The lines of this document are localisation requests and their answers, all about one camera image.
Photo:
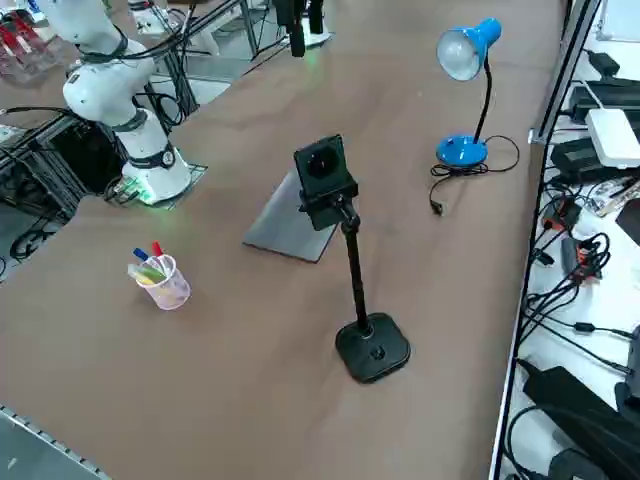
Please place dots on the black control cabinet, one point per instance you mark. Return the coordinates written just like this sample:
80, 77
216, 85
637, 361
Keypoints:
75, 150

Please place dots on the white router box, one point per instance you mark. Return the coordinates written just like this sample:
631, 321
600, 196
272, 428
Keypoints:
612, 137

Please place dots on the silver laptop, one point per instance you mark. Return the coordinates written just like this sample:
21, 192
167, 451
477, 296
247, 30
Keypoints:
280, 230

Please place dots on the blue marker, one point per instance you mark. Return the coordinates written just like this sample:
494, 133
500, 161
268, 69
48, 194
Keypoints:
140, 253

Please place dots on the clear bin with red parts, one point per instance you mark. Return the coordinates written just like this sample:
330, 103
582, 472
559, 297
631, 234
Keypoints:
25, 45

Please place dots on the yellow green highlighter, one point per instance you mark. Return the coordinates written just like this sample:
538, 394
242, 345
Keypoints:
150, 274

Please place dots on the blue desk lamp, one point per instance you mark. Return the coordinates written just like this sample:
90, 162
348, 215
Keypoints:
460, 150

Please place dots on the black power adapter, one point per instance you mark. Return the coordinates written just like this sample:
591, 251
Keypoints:
604, 62
575, 152

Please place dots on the pink mesh pen holder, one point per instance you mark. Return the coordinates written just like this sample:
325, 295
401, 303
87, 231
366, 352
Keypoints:
172, 295

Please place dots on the black desktop phone stand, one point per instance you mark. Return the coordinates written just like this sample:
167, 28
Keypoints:
372, 350

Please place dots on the black bag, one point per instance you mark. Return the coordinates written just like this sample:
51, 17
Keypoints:
575, 415

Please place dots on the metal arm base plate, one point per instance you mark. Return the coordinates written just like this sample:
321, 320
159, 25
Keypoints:
195, 172

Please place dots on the black power strip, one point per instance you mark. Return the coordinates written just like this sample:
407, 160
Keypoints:
607, 97

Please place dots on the aluminium frame post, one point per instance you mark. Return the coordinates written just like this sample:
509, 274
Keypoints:
562, 80

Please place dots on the red marker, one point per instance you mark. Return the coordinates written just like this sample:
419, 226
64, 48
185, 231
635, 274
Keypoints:
157, 247

